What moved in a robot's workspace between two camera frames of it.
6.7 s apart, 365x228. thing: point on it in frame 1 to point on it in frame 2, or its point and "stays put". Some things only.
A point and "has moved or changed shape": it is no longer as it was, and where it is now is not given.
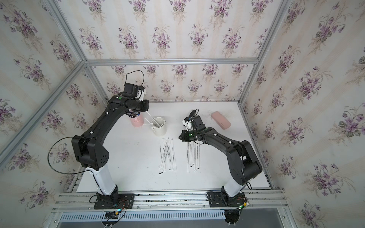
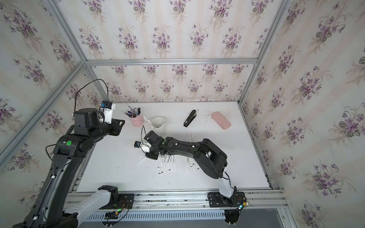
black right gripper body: [188, 136] to [152, 156]
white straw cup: [159, 126] stays put
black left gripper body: [141, 106] to [114, 128]
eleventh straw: [174, 154] stays put
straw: [166, 150] has moved or changed shape
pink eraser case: [220, 120] stays put
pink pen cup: [139, 121] stays put
